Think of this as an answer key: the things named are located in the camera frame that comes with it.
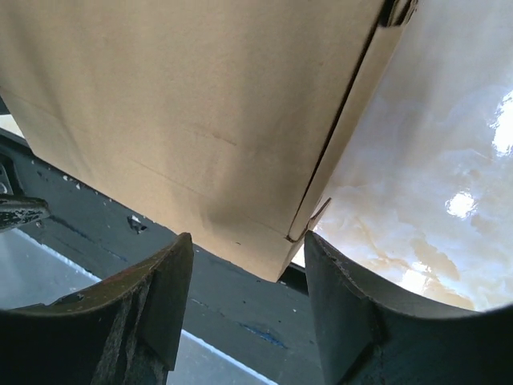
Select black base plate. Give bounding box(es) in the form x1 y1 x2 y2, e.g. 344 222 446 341
1 133 323 384

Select brown cardboard box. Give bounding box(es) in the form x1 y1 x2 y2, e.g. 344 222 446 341
1 1 417 282

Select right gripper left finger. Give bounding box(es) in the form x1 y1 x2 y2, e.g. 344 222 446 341
1 233 194 384

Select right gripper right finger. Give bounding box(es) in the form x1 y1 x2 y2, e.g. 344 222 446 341
304 232 512 384

